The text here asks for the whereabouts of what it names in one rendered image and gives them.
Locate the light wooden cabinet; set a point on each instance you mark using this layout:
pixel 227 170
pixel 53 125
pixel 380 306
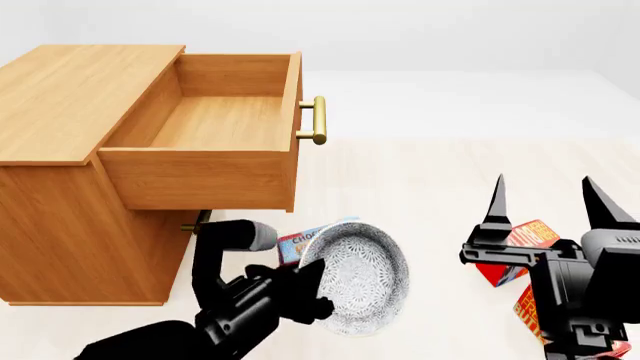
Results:
pixel 60 112

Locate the red cookie box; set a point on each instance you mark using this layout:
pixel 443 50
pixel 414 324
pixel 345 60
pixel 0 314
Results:
pixel 530 234

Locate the red orange butter box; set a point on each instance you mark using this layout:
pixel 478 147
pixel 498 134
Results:
pixel 530 311

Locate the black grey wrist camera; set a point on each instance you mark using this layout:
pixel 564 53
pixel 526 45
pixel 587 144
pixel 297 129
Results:
pixel 617 273
pixel 235 236

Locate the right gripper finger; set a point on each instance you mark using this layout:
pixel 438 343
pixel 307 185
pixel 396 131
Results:
pixel 607 213
pixel 496 221

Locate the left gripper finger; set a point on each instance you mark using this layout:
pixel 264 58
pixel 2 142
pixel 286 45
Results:
pixel 317 310
pixel 315 279

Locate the black grey right wrist camera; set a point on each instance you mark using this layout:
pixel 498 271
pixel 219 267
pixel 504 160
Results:
pixel 617 273

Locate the grey patterned bowl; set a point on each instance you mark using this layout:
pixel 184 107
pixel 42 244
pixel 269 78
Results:
pixel 362 277

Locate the black grey left wrist camera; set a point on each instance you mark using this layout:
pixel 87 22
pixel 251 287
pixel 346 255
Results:
pixel 235 236

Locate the blue chocolate pudding box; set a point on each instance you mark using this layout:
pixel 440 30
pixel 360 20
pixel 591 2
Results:
pixel 300 243

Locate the open wooden drawer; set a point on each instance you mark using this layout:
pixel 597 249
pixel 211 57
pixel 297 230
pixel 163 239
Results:
pixel 220 123

